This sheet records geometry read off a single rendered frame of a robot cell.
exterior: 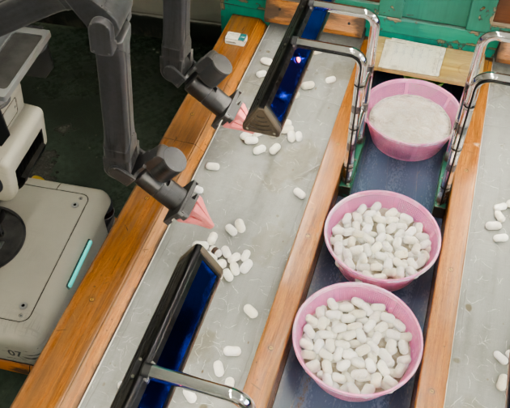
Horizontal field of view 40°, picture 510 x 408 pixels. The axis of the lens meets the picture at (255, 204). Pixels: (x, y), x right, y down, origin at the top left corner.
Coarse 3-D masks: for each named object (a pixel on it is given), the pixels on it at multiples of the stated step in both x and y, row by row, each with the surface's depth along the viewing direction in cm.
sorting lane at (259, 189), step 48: (240, 96) 197; (336, 96) 197; (240, 144) 185; (288, 144) 185; (240, 192) 174; (288, 192) 174; (192, 240) 164; (240, 240) 164; (288, 240) 164; (144, 288) 156; (240, 288) 155; (240, 336) 148; (96, 384) 141; (240, 384) 140
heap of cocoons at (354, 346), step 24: (336, 312) 151; (360, 312) 150; (384, 312) 151; (312, 336) 147; (336, 336) 149; (360, 336) 147; (384, 336) 149; (408, 336) 147; (312, 360) 143; (336, 360) 144; (360, 360) 143; (384, 360) 144; (408, 360) 144; (336, 384) 141; (360, 384) 142; (384, 384) 141
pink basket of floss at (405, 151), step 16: (400, 80) 197; (416, 80) 197; (384, 96) 198; (432, 96) 197; (448, 96) 193; (368, 112) 195; (448, 112) 194; (368, 128) 191; (384, 144) 187; (400, 144) 182; (416, 144) 180; (432, 144) 181; (416, 160) 189
